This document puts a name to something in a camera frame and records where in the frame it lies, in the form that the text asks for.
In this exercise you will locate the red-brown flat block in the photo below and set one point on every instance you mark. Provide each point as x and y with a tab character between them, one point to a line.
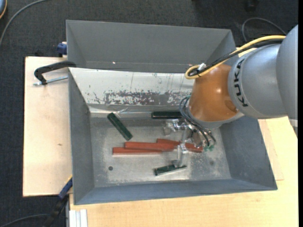
135	151
168	141
149	145

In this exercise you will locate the dark green flat block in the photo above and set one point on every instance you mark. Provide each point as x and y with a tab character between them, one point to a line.
166	169
119	126
165	115

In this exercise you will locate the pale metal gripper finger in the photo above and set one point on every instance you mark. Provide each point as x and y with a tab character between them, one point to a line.
180	157
172	126

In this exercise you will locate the pale wood flat board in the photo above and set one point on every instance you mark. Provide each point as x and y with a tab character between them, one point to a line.
45	131

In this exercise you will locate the grey metal bin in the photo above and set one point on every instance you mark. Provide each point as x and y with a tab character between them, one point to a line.
146	48

